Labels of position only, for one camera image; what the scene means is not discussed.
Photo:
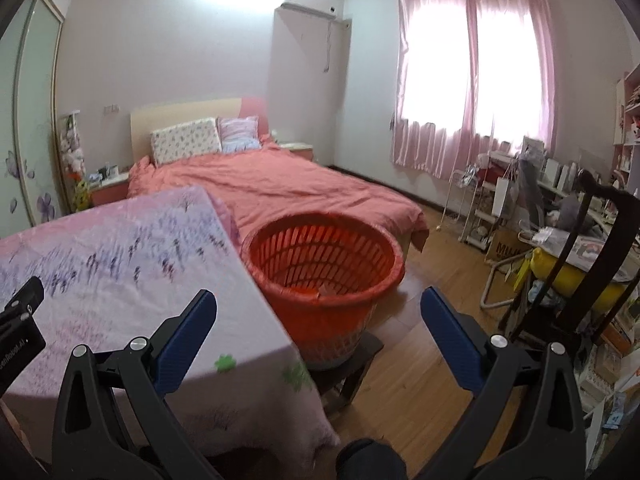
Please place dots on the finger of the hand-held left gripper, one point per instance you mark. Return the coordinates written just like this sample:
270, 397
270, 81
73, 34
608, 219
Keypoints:
27, 300

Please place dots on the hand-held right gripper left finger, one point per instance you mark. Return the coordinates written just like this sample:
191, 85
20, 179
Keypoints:
187, 340

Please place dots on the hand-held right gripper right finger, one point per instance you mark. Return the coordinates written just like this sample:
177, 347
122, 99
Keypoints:
450, 340

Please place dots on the orange plastic laundry basket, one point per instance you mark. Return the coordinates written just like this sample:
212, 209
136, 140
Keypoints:
325, 320

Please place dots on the dark wooden stool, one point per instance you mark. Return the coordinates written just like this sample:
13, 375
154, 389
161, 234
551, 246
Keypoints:
357, 360

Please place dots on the brown paper bag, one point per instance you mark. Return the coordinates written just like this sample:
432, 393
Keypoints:
502, 250

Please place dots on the white shelf trolley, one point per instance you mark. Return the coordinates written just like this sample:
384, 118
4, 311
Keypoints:
480, 220

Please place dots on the yellow cushion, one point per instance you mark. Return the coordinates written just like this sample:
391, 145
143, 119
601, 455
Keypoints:
555, 270

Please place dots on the pink nightstand with mugs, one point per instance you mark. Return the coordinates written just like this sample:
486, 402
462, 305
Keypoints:
110, 192

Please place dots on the person's leg in dark pants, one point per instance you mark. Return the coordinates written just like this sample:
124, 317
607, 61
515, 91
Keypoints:
370, 460

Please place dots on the white paper bag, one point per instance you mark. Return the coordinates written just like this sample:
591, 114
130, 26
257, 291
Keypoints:
505, 200

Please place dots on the stack of plush toys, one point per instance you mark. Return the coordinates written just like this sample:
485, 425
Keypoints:
72, 155

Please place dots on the white mug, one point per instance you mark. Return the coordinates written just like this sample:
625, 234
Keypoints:
111, 171

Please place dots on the wardrobe with flower doors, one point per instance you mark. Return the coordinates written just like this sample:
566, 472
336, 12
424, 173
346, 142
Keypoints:
30, 135

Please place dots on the newspaper stack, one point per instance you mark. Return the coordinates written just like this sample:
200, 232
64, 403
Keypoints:
590, 252

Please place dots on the grey mesh office chair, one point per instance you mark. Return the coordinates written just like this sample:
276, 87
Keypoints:
532, 190

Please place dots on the bed with coral duvet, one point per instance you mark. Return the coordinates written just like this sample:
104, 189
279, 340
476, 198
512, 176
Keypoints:
300, 185

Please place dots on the pink curtain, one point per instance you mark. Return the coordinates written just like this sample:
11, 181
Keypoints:
425, 150
510, 155

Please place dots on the white floral pillow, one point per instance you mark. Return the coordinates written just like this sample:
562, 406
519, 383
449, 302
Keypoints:
185, 141

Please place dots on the dark wooden chair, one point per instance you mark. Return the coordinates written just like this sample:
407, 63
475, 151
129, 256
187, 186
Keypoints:
620, 220

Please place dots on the pink striped pillow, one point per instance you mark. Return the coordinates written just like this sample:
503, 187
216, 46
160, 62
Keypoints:
240, 132

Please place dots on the pink bookshelf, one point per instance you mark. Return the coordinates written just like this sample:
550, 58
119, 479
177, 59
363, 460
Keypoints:
620, 110

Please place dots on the white air conditioner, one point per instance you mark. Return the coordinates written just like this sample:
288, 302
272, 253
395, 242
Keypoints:
307, 2

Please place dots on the white wall socket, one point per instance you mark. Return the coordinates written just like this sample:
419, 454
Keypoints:
111, 108

